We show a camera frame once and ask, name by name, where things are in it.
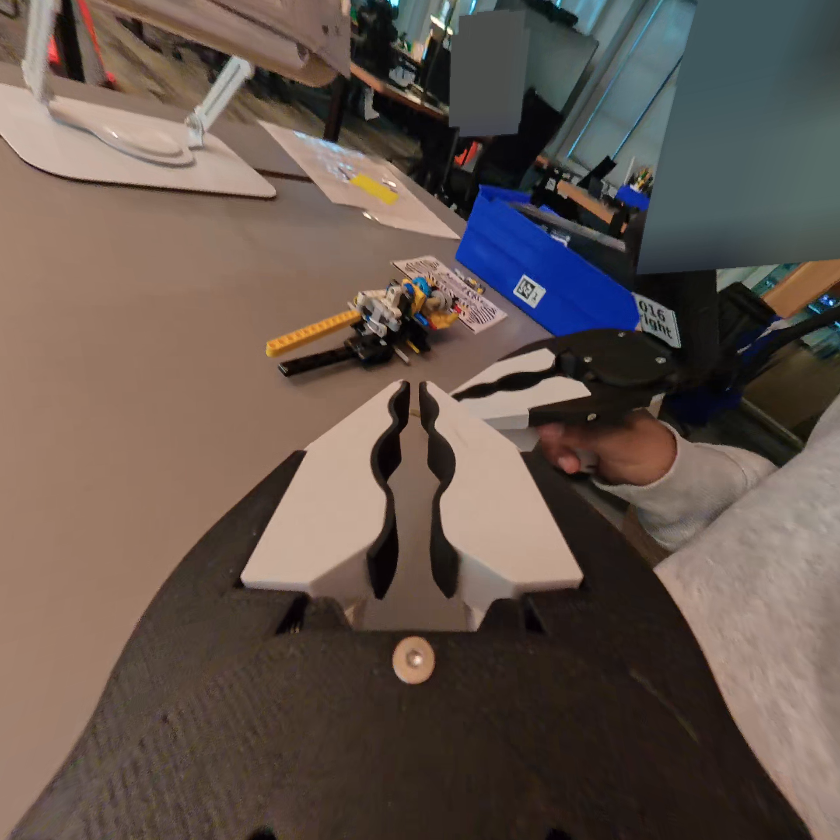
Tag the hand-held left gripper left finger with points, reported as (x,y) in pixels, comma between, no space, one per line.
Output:
(315,518)

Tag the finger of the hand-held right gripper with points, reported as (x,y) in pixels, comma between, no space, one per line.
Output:
(518,367)
(538,400)

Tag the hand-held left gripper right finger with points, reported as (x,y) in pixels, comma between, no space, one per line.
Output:
(505,518)

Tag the multicoloured lego model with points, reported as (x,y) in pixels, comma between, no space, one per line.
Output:
(380,315)

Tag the person's right forearm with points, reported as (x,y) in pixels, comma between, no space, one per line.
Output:
(689,492)

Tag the person's right hand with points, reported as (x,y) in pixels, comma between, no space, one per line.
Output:
(630,453)

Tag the black white printed sticker sheet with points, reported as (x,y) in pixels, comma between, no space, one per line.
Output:
(482,315)

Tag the blue plastic bin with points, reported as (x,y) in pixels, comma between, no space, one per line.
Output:
(525,256)

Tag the black flat case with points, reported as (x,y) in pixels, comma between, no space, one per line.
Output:
(577,229)

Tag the white instruction sheet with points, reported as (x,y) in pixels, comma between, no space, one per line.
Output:
(407,213)

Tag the wooden beam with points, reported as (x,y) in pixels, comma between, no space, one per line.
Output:
(807,282)

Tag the yellow flat piece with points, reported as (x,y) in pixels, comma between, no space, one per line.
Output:
(374,188)

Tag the person's grey sweatshirt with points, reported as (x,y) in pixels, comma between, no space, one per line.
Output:
(774,623)

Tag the background workbench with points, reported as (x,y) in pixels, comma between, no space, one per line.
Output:
(394,85)

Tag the white stand base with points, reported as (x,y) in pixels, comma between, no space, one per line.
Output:
(216,174)

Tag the red black object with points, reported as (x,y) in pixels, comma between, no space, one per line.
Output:
(85,46)

